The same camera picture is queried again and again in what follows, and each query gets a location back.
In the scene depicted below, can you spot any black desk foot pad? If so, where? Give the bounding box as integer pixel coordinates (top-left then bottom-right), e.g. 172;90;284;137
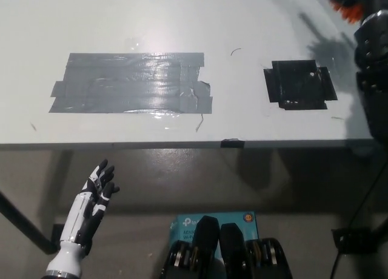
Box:
52;223;69;252
331;227;380;255

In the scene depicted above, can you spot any thin black cable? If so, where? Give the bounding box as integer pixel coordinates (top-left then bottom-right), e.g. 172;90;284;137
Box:
329;254;343;279

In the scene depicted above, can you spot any small black tape strip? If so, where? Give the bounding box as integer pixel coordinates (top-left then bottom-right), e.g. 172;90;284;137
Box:
221;137;245;149

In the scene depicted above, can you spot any orange duster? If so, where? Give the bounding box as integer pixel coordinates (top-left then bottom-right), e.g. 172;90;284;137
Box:
326;0;366;22

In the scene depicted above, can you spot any grey upright desk leg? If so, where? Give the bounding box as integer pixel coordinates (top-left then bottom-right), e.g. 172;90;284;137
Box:
45;150;75;227

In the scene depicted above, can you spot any black slanted desk leg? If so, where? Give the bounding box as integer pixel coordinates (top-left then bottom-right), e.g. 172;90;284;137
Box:
0;190;58;255

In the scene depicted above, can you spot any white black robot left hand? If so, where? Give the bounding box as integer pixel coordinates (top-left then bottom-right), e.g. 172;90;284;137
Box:
59;159;120;257

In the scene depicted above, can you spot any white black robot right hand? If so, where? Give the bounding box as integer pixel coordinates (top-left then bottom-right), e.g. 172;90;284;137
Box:
353;10;388;95

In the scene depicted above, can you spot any teal router cardboard box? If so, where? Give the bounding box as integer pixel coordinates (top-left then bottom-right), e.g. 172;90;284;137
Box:
169;211;258;260

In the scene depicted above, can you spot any black tape square patch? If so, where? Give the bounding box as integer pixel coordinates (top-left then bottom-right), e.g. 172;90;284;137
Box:
263;59;338;111

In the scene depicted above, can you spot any grey duct tape patch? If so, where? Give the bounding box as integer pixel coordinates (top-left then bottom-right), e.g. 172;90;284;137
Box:
48;52;213;115

